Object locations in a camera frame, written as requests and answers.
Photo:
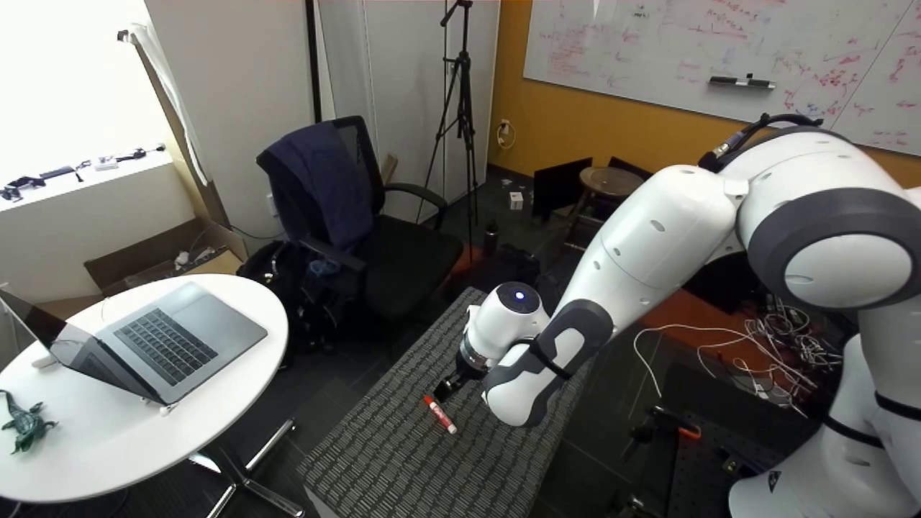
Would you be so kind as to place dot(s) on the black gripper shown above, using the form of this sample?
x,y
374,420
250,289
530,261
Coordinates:
x,y
467,365

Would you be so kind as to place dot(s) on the white marker with red cap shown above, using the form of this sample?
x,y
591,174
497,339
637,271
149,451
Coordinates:
x,y
443,415

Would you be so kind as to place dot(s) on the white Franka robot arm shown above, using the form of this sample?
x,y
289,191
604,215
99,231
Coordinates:
x,y
673,231

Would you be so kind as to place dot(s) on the black office chair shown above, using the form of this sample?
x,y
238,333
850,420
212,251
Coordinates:
x,y
405,260

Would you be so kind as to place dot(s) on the small white floor item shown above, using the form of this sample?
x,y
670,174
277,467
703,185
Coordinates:
x,y
516,200

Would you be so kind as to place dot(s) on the black flat panel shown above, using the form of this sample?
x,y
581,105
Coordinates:
x,y
635,165
562,187

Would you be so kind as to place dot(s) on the dark blue cloth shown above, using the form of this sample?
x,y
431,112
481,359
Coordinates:
x,y
320,187

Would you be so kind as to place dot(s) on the round wooden stool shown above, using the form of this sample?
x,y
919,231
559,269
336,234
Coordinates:
x,y
608,178

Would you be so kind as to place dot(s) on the grey open laptop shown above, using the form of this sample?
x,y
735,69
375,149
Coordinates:
x,y
162,339

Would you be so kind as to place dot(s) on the black tripod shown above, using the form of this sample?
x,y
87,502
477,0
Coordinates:
x,y
464,96

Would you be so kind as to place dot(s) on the round white table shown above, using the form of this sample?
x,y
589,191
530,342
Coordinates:
x,y
126,431

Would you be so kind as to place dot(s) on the open flat cardboard box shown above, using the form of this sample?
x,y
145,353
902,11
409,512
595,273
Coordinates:
x,y
133,254

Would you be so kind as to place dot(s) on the small black counter items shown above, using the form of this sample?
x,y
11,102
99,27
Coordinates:
x,y
132,155

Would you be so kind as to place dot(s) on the white counter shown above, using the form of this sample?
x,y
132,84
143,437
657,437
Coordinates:
x,y
87,218

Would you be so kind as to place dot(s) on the white folded pole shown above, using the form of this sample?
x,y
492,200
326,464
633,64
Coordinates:
x,y
169,96

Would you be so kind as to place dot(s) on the green toy figure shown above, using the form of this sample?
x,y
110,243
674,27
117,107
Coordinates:
x,y
24,420

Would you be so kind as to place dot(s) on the black whiteboard eraser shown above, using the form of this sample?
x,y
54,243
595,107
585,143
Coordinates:
x,y
739,82

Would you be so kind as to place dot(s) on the black tool on counter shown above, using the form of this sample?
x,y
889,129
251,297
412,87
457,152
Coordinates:
x,y
40,178

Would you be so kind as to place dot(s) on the white wall outlet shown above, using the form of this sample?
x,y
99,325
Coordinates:
x,y
503,129

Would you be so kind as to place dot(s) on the white wall whiteboard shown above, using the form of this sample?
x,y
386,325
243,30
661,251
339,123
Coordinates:
x,y
673,46

